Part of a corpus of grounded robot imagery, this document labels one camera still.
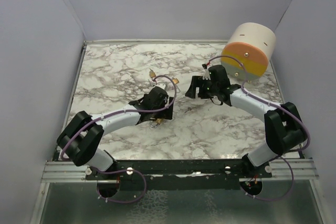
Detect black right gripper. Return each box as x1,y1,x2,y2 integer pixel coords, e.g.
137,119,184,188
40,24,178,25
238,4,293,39
185,76,218,99

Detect small brass padlock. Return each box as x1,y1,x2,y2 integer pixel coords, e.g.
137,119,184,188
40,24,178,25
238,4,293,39
149,69,156,80
172,78,181,93

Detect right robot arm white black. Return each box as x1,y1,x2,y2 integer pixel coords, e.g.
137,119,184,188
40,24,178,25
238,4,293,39
185,65,307,177

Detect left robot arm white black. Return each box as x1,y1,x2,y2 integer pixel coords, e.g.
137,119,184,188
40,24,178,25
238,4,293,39
57,85,175,179

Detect larger brass padlock near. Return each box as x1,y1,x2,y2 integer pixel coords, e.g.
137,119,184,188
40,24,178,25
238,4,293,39
150,119,164,128

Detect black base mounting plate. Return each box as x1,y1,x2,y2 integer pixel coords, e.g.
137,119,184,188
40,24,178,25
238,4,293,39
86,158,272,191

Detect round mini drawer cabinet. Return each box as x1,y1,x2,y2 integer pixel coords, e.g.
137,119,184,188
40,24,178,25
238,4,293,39
221,23,276,81

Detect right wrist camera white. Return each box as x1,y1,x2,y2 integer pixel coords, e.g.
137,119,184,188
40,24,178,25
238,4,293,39
202,62,211,80

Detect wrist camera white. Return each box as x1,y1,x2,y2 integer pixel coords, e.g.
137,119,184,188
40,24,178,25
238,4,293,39
155,82,167,91
202,62,211,80

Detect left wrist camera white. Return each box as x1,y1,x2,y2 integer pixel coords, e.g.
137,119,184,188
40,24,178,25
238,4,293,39
155,82,167,91

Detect aluminium frame rail front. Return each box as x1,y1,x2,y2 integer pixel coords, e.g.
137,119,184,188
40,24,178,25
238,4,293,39
41,158,319,183

